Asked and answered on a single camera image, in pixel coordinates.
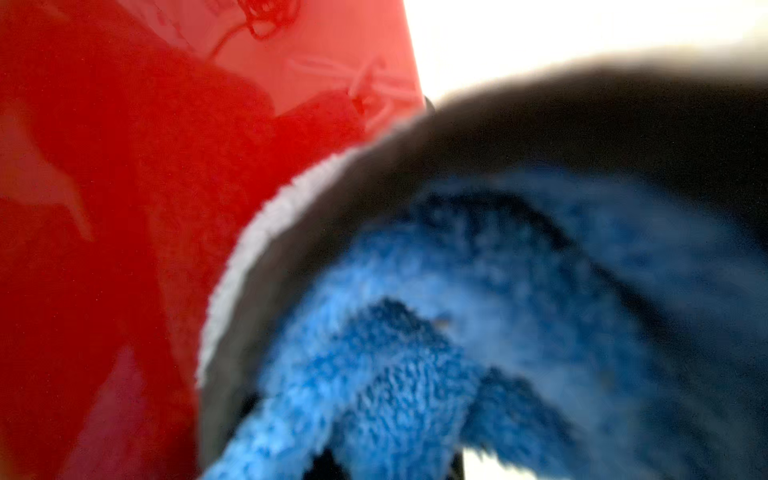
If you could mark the blue grey cleaning cloth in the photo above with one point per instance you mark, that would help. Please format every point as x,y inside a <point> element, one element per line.
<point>567,273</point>

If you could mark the red coffee machine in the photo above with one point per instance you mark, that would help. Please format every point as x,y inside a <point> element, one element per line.
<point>138,138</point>

